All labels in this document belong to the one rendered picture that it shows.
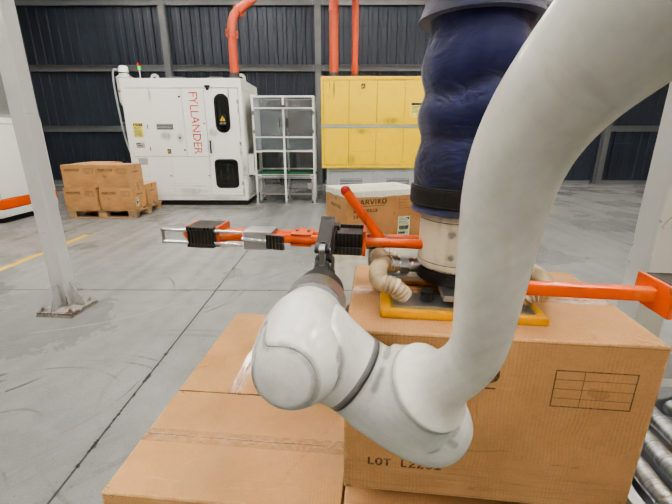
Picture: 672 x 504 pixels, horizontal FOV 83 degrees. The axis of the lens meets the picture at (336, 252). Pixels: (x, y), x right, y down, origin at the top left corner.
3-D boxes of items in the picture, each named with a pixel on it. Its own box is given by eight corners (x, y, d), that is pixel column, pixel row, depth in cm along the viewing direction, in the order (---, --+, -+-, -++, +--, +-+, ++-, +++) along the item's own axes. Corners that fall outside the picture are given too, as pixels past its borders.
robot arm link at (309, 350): (259, 321, 54) (334, 372, 55) (215, 391, 39) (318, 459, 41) (301, 264, 51) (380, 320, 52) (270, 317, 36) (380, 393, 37)
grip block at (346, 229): (366, 245, 96) (367, 223, 94) (365, 257, 87) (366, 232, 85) (333, 244, 97) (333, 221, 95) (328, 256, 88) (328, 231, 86)
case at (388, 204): (345, 250, 265) (346, 192, 253) (326, 236, 301) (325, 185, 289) (419, 241, 286) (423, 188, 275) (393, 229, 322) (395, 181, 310)
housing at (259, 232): (278, 243, 97) (278, 226, 96) (271, 251, 91) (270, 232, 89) (251, 242, 98) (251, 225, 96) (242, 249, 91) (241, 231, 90)
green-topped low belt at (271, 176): (317, 199, 859) (317, 170, 840) (316, 203, 809) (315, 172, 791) (262, 199, 860) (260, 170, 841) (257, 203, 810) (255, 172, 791)
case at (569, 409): (545, 392, 119) (568, 272, 108) (624, 513, 81) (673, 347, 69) (353, 379, 125) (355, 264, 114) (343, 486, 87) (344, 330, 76)
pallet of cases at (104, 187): (162, 207, 760) (156, 161, 733) (136, 218, 662) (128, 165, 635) (102, 207, 760) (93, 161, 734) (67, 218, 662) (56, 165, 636)
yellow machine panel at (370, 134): (417, 196, 895) (425, 81, 822) (426, 203, 808) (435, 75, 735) (323, 196, 896) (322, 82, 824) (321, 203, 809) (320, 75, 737)
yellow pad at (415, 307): (530, 307, 87) (534, 286, 85) (549, 328, 77) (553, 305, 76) (379, 298, 90) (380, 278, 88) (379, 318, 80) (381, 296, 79)
